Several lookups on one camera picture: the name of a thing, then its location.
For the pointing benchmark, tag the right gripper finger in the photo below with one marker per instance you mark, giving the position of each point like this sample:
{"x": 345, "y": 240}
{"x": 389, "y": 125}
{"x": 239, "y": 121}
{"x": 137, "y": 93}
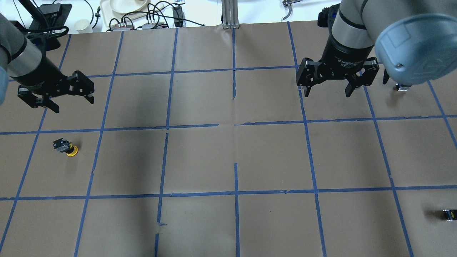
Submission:
{"x": 371, "y": 68}
{"x": 308, "y": 75}

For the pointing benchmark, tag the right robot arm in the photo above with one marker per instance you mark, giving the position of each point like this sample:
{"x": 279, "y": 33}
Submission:
{"x": 415, "y": 40}

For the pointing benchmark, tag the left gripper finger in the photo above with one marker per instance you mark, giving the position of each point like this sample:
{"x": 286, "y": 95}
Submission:
{"x": 35, "y": 102}
{"x": 81, "y": 85}

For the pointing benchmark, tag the black stand base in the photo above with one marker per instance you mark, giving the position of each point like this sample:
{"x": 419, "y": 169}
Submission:
{"x": 49, "y": 15}

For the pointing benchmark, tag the yellow push button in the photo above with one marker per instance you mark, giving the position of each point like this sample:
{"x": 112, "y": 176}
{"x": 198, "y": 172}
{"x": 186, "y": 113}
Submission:
{"x": 64, "y": 146}

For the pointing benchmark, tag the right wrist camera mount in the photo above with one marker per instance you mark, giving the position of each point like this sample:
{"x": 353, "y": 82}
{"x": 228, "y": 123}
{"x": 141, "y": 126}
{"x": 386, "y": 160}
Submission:
{"x": 327, "y": 16}

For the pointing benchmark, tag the green push button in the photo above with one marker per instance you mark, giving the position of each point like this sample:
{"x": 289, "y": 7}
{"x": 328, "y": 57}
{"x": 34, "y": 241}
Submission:
{"x": 450, "y": 214}

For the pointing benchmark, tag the white paper cup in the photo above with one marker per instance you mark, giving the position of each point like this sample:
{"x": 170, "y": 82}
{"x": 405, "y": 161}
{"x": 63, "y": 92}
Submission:
{"x": 83, "y": 26}

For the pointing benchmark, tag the aluminium frame post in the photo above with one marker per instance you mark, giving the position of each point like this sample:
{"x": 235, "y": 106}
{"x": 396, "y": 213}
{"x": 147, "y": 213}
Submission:
{"x": 230, "y": 14}

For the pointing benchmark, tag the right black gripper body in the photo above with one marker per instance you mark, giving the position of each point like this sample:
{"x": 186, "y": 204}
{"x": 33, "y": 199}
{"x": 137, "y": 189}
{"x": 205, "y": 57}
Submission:
{"x": 343, "y": 57}

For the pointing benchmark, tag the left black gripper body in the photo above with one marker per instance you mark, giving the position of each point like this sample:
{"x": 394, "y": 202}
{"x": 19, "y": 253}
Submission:
{"x": 45, "y": 80}

